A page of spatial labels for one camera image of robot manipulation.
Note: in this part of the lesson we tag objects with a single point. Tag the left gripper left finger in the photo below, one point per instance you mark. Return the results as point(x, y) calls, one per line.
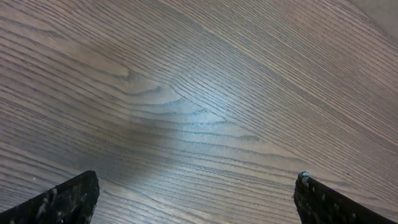
point(72, 202)

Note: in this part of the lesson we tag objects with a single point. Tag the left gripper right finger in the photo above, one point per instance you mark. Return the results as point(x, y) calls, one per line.
point(318, 204)

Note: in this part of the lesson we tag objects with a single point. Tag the cardboard back panel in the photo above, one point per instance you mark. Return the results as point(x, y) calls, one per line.
point(383, 12)

